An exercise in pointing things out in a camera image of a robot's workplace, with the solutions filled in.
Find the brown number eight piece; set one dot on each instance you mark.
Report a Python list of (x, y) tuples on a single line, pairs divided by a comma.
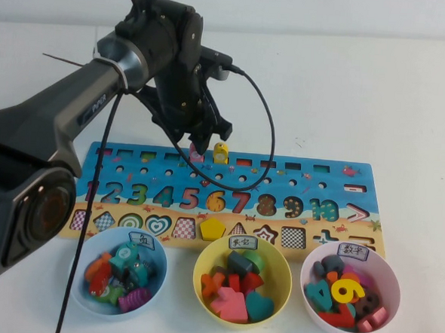
[(375, 296)]

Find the green yellow fish piece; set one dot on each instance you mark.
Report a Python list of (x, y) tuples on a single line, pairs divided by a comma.
[(110, 295)]

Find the dark grey trapezoid piece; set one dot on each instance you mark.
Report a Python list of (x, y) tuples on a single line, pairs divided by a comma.
[(239, 263)]

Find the red number seven piece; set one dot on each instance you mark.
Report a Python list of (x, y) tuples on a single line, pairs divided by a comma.
[(336, 320)]

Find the ocean themed wooden puzzle board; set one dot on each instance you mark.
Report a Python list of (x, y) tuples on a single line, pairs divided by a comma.
[(161, 178)]

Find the magenta wooden number piece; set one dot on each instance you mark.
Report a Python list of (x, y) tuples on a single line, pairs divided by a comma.
[(355, 274)]

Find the green round piece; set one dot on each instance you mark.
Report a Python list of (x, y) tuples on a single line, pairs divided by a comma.
[(257, 257)]

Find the red fish piece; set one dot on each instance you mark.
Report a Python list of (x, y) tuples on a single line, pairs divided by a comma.
[(100, 280)]

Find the red wooden shape piece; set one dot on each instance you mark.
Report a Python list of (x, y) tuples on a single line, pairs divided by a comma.
[(234, 282), (253, 283)]

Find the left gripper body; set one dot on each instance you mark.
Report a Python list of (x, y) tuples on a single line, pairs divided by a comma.
[(188, 111)]

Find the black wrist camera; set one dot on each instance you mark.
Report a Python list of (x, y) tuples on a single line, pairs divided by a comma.
[(214, 60)]

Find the teal number four piece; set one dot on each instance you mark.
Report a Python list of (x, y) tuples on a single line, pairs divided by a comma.
[(324, 301)]

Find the paper label on pink bowl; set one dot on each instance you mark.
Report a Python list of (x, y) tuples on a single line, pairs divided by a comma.
[(353, 252)]

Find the grey wooden number piece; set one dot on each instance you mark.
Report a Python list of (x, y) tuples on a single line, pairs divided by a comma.
[(331, 264)]

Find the pink wooden shape piece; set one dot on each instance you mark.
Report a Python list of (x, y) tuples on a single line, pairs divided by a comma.
[(229, 303)]

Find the yellow plastic bowl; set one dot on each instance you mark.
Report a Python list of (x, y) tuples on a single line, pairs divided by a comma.
[(281, 275)]

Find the purple fish piece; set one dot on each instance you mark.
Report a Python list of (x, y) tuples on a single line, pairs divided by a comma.
[(135, 300)]

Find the pink plastic bowl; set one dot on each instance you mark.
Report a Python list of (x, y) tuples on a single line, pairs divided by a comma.
[(389, 282)]

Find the orange cross piece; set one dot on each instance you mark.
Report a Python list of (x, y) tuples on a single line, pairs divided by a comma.
[(213, 283)]

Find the paper label on yellow bowl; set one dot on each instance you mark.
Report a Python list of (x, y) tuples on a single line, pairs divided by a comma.
[(242, 242)]

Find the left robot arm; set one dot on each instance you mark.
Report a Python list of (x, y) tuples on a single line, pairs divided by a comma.
[(60, 100)]

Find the pink fish piece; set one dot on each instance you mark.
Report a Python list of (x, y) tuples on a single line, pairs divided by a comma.
[(196, 156)]

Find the orange wooden number piece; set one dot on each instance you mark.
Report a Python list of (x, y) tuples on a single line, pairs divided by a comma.
[(333, 277)]

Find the small teal wooden piece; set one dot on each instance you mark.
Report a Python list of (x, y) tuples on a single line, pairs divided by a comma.
[(350, 310)]

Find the paper label on blue bowl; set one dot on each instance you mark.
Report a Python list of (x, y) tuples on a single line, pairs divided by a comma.
[(142, 241)]

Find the grey green fish piece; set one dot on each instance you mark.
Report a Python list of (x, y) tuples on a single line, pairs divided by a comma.
[(138, 274)]

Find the orange fish piece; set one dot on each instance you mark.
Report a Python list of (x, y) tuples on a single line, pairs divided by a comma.
[(95, 266)]

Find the teal fish piece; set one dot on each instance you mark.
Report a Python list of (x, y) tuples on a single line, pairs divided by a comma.
[(124, 256)]

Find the pink wooden symbol piece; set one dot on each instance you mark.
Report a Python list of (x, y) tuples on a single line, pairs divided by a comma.
[(379, 315)]

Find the blue plastic bowl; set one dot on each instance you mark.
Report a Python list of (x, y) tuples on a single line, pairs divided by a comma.
[(158, 258)]

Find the teal heart piece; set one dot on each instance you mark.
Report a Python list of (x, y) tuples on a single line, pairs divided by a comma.
[(259, 307)]

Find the yellow number six piece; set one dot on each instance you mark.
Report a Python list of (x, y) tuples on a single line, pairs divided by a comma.
[(354, 289)]

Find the yellow pentagon piece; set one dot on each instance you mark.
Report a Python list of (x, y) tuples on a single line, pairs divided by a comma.
[(212, 230)]

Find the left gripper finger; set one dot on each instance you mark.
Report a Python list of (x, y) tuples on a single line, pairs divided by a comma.
[(192, 137), (204, 142)]

